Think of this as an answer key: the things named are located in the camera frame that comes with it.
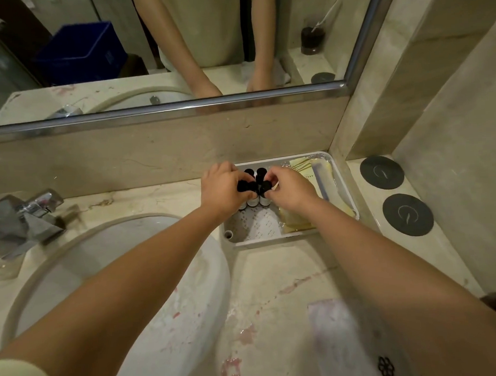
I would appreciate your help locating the person's left hand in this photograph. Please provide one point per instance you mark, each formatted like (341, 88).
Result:
(219, 191)

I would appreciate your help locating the person's right hand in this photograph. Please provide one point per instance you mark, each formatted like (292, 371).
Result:
(293, 192)

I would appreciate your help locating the person's left thumb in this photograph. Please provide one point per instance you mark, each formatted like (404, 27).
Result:
(247, 197)

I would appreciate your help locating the person's right thumb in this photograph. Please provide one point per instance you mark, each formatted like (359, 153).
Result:
(269, 193)

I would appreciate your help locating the small bottle with black cap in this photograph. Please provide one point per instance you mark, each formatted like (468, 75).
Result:
(261, 173)
(245, 186)
(249, 172)
(265, 187)

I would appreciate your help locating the person's right forearm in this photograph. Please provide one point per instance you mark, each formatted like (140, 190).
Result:
(400, 286)

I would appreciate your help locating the person's left forearm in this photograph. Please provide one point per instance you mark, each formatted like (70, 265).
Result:
(113, 294)

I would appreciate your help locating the white dotted paper liner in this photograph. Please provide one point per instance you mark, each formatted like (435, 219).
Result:
(262, 226)

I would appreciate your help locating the yellow striped amenity packet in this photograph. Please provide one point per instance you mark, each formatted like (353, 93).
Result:
(302, 167)

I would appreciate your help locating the pale yellow amenity packet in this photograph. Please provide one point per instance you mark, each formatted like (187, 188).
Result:
(301, 222)

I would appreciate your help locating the white plastic amenity tray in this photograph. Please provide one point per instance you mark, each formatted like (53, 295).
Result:
(250, 242)

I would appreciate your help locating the comb in clear packet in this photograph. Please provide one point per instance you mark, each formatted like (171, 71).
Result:
(325, 182)

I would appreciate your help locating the black round coaster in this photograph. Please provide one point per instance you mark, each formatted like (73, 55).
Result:
(408, 215)
(382, 172)

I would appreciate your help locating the white ceramic sink basin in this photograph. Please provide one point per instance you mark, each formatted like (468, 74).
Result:
(187, 303)

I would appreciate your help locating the white cloth with black flower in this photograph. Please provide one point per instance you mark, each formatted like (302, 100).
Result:
(344, 337)

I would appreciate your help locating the chrome sink faucet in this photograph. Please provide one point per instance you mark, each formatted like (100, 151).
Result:
(20, 224)

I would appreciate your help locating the wall mirror with metal frame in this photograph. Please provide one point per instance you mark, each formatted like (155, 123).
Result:
(82, 57)

